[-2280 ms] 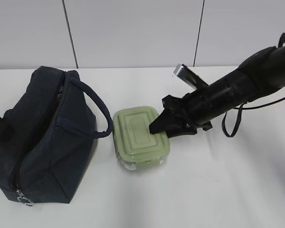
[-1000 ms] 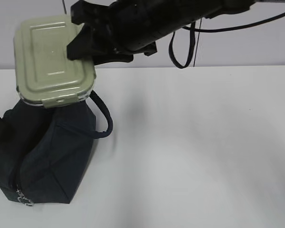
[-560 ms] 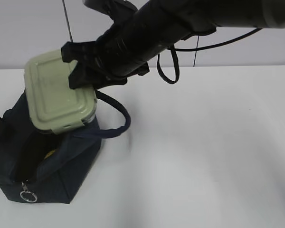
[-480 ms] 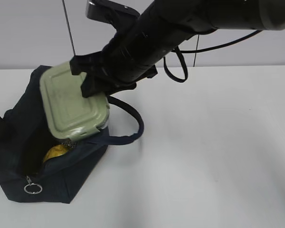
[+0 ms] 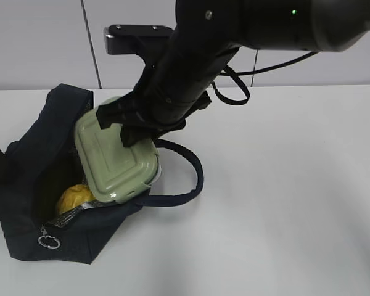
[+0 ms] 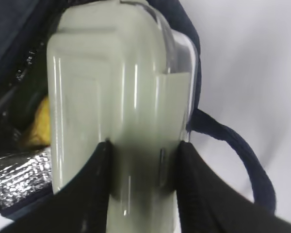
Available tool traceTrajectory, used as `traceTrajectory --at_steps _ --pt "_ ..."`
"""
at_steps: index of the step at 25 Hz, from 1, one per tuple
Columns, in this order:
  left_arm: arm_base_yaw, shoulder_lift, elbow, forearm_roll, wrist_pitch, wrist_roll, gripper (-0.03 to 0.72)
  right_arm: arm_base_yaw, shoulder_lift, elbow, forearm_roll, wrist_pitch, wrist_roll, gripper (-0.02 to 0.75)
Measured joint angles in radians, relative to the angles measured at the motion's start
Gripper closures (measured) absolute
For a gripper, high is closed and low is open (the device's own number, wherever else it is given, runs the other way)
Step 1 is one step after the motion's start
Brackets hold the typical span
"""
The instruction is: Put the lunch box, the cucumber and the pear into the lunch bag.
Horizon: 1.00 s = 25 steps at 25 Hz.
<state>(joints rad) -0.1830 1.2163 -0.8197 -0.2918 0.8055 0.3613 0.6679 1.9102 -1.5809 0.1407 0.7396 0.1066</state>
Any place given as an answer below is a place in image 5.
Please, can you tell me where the dark navy fabric bag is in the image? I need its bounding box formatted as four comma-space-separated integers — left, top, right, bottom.
0, 84, 204, 264

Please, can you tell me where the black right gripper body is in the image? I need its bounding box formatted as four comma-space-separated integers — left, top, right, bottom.
132, 73, 212, 133

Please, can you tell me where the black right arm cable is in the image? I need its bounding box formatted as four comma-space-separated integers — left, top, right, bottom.
211, 51, 320, 105

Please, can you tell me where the yellow pear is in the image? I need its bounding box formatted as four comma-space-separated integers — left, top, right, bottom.
55, 184, 95, 215

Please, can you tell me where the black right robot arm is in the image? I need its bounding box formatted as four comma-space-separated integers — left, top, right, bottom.
97, 1, 370, 146

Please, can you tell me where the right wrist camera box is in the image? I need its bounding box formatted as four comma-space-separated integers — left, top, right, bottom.
104, 25, 173, 59

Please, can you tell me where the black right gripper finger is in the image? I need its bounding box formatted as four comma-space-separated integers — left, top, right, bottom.
96, 95, 139, 130
120, 124, 160, 147

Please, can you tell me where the green lidded glass container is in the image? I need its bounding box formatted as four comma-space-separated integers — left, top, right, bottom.
74, 107, 162, 204

